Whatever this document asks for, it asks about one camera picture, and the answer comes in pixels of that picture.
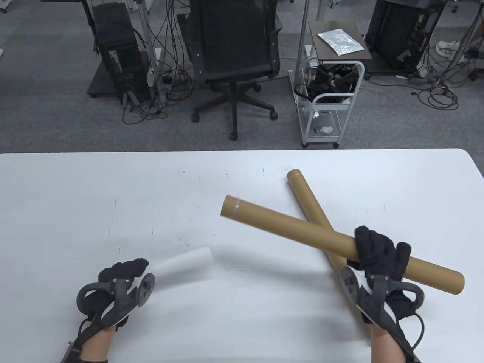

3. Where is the person's right hand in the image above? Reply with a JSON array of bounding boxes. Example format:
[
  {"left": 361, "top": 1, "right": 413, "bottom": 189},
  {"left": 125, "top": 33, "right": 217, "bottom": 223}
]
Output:
[{"left": 354, "top": 226, "right": 417, "bottom": 326}]

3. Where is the person's left hand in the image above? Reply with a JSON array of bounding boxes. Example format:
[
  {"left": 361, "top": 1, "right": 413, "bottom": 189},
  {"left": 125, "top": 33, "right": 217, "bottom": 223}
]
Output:
[{"left": 81, "top": 258, "right": 150, "bottom": 330}]

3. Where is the grey and white hand controller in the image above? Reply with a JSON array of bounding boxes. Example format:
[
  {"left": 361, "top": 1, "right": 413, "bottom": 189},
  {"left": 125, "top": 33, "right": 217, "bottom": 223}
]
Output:
[
  {"left": 77, "top": 273, "right": 156, "bottom": 328},
  {"left": 340, "top": 266, "right": 425, "bottom": 334}
]

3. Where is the green striped paper sheet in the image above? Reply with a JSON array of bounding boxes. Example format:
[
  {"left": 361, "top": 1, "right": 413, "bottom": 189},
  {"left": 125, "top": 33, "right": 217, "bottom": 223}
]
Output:
[{"left": 149, "top": 247, "right": 214, "bottom": 289}]

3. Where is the brown cardboard mailing tube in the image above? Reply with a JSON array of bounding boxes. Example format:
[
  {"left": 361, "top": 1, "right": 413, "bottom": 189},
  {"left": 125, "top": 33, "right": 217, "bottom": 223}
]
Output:
[
  {"left": 220, "top": 195, "right": 465, "bottom": 296},
  {"left": 286, "top": 169, "right": 374, "bottom": 343}
]

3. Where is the person's right forearm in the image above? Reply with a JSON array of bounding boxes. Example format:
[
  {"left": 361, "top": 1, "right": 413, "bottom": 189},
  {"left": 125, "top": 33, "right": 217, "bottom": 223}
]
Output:
[{"left": 370, "top": 324, "right": 406, "bottom": 363}]

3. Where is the person's left forearm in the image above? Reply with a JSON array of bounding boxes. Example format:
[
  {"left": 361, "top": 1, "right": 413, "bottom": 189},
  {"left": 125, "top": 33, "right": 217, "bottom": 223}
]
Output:
[{"left": 81, "top": 327, "right": 116, "bottom": 363}]

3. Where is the grey wrist module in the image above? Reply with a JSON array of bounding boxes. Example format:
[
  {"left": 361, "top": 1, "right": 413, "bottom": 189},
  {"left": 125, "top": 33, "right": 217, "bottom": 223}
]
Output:
[{"left": 60, "top": 340, "right": 78, "bottom": 363}]

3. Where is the white metal utility cart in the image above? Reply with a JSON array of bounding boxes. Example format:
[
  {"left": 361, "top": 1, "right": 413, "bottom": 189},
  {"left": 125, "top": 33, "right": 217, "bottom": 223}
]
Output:
[{"left": 289, "top": 56, "right": 366, "bottom": 149}]

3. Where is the white power strip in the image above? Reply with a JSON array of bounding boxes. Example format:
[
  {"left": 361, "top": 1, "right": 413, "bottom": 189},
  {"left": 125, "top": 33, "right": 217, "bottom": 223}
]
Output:
[{"left": 147, "top": 48, "right": 163, "bottom": 88}]

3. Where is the silver foil bag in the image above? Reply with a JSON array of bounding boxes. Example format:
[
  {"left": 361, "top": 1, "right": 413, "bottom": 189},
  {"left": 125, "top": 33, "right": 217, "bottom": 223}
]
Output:
[{"left": 316, "top": 29, "right": 366, "bottom": 57}]

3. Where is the brown side table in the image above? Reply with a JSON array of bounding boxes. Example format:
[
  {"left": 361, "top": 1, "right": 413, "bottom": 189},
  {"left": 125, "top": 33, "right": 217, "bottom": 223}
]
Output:
[{"left": 308, "top": 21, "right": 373, "bottom": 62}]

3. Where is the black computer tower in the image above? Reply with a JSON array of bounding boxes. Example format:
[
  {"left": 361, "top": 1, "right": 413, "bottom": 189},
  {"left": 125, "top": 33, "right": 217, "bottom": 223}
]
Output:
[
  {"left": 365, "top": 0, "right": 447, "bottom": 73},
  {"left": 87, "top": 2, "right": 152, "bottom": 103}
]

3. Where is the black mesh office chair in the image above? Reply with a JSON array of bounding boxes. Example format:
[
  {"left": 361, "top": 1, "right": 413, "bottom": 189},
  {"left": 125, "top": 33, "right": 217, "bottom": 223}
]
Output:
[{"left": 177, "top": 0, "right": 283, "bottom": 141}]

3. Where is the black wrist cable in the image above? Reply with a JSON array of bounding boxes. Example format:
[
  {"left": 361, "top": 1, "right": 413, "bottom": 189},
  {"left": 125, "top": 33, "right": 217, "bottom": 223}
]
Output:
[{"left": 410, "top": 312, "right": 426, "bottom": 352}]

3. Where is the black floor cable bundle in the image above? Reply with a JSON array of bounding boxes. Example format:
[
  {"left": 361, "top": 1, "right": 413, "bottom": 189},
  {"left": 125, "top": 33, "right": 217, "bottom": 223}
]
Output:
[
  {"left": 121, "top": 0, "right": 194, "bottom": 125},
  {"left": 410, "top": 45, "right": 484, "bottom": 111}
]

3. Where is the black headset with straps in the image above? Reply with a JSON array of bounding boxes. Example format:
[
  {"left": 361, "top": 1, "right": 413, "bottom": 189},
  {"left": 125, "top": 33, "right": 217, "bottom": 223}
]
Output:
[{"left": 295, "top": 64, "right": 360, "bottom": 104}]

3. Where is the silver aluminium frame post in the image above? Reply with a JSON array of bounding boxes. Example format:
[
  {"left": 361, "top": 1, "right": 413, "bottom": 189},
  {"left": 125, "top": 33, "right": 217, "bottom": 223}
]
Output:
[
  {"left": 137, "top": 0, "right": 167, "bottom": 102},
  {"left": 296, "top": 0, "right": 311, "bottom": 88}
]

